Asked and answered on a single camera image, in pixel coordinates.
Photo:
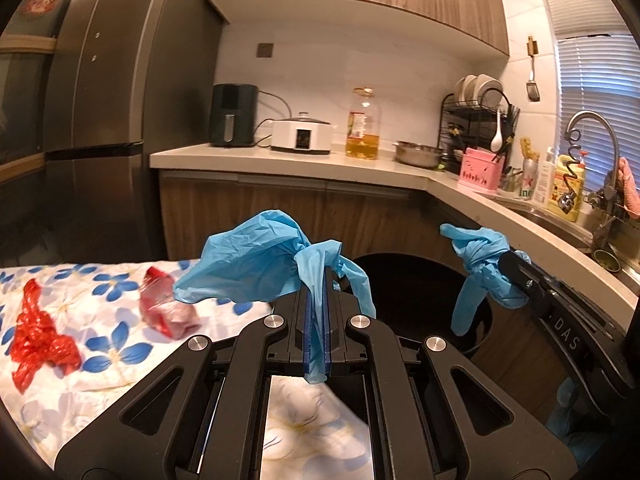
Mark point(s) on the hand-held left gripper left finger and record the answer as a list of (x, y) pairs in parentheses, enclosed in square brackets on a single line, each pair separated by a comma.
[(307, 330)]

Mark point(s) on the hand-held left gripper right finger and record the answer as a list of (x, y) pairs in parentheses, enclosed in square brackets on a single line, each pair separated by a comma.
[(326, 335)]

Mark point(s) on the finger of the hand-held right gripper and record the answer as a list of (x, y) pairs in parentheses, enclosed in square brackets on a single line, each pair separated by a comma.
[(525, 280)]

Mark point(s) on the blue plastic glove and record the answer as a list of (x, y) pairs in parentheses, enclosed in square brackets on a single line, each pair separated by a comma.
[(480, 250), (250, 250)]

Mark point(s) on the black trash bin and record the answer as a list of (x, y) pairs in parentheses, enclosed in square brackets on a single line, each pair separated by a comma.
[(415, 290)]

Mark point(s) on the steel sink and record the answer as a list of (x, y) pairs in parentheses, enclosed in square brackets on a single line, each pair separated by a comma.
[(560, 225)]

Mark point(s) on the yellow detergent bottle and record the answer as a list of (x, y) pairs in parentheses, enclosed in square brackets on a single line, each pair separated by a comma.
[(556, 195)]

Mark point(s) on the black spiral holder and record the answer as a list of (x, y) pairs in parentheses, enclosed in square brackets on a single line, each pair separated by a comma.
[(567, 200)]

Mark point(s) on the white plastic bottle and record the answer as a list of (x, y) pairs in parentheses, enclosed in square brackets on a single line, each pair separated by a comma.
[(542, 185)]

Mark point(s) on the pink plastic basket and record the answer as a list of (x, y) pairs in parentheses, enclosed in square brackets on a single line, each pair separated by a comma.
[(480, 172)]

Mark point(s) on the wooden lower cabinet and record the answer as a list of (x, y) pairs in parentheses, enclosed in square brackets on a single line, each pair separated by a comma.
[(250, 210)]

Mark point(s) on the wooden cabinet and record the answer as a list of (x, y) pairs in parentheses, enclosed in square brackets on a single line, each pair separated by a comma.
[(250, 210), (400, 0)]

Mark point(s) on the white ladle spoon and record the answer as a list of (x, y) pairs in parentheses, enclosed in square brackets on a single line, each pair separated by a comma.
[(496, 142)]

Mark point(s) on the pink cloth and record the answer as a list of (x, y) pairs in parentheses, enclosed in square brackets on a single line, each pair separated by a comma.
[(629, 185)]

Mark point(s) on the clear bag with red contents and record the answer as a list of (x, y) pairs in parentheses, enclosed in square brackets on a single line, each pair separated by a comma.
[(165, 310)]

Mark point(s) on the bundle of dark chopsticks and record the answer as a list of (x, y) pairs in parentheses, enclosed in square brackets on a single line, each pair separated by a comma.
[(512, 120)]

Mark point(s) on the steel faucet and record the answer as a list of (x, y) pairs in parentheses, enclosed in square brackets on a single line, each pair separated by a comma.
[(612, 145)]

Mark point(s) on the steel bowl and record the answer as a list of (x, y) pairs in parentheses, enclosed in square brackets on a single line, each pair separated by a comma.
[(417, 156)]

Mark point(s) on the black dish rack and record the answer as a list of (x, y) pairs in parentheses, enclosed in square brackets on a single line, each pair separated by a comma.
[(444, 125)]

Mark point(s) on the white kitchen countertop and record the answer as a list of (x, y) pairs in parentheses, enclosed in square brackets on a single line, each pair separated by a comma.
[(250, 155)]

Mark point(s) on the metal slotted spatula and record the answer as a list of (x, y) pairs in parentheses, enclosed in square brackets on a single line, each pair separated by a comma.
[(532, 91)]

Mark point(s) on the cooking oil bottle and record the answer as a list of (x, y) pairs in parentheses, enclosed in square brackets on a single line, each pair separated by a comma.
[(362, 145)]

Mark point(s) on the white electric cooker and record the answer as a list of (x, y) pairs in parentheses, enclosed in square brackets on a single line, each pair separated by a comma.
[(300, 135)]

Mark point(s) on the white plate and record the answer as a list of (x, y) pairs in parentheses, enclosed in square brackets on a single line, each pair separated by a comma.
[(465, 89), (487, 85)]

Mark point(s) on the floral tablecloth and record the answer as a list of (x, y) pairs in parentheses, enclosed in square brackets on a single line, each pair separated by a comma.
[(100, 370)]

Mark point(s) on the white window blinds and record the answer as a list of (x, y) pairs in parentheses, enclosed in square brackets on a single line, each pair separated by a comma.
[(590, 75)]

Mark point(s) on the black air fryer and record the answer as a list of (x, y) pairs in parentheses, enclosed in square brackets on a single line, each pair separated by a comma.
[(235, 105)]

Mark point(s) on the red plastic bag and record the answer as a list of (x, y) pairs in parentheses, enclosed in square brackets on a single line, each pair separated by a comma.
[(40, 340)]

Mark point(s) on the dark grey refrigerator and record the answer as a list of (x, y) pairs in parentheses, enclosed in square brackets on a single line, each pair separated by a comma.
[(125, 85)]

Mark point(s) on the wooden upper cabinet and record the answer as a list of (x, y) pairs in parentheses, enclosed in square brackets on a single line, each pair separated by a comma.
[(400, 0)]

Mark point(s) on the wooden glass-panel door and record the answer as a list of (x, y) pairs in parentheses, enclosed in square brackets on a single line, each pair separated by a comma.
[(25, 44)]

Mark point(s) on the brown wall switch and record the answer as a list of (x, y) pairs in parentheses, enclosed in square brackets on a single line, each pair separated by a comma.
[(265, 50)]

